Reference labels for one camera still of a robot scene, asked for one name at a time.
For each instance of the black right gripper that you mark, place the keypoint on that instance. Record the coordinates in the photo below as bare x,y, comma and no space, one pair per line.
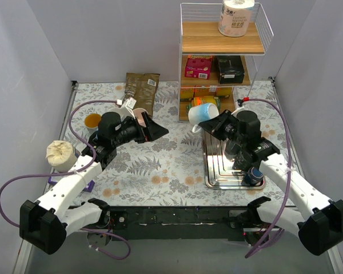
223,126

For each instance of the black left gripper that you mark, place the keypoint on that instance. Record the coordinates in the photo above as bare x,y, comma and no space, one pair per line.
144,131

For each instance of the white blue gradient mug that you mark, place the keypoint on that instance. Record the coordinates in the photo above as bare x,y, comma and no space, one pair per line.
202,113

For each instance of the pink mug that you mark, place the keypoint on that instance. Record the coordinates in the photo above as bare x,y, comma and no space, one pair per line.
138,115

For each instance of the light blue mug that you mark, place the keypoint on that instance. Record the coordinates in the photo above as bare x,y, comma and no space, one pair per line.
115,111

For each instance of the blue mug yellow inside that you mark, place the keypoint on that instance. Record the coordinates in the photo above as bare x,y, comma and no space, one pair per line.
91,122

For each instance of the navy blue mug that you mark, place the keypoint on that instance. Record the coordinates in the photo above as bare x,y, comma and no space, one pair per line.
253,177

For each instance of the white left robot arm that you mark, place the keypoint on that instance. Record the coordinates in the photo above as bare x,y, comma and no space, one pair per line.
47,222

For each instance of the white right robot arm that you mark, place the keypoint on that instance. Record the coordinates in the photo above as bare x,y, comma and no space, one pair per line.
313,217

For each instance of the dark green mug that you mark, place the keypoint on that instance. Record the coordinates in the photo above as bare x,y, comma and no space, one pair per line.
245,160

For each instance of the orange green sponge pack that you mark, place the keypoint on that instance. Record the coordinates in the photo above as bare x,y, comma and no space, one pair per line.
196,101

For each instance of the yellow sponge packs row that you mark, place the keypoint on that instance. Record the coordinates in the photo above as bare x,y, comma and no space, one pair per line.
189,92

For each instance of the brown snack bag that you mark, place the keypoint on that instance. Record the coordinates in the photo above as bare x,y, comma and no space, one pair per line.
142,87

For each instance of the steel tray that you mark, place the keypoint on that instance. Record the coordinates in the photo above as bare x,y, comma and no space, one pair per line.
219,172

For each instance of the black box on shelf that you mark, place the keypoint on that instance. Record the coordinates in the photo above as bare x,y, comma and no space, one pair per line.
230,69

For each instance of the pink Mommy box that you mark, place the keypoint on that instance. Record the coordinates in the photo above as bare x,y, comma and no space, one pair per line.
198,66

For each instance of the toilet paper roll on shelf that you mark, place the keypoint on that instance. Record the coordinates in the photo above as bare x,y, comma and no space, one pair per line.
235,17

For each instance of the purple small box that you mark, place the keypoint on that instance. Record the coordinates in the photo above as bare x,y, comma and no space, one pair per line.
53,180

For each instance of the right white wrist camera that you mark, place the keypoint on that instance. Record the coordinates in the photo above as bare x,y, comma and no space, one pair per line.
238,110

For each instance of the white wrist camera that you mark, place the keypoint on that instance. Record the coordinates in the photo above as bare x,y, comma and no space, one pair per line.
125,106
238,110

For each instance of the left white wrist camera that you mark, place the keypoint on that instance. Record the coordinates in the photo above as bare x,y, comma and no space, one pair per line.
125,106

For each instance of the white wire wooden shelf rack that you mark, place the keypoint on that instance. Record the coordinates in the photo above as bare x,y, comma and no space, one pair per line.
199,37

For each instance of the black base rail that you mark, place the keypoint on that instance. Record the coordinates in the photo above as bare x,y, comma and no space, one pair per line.
180,222

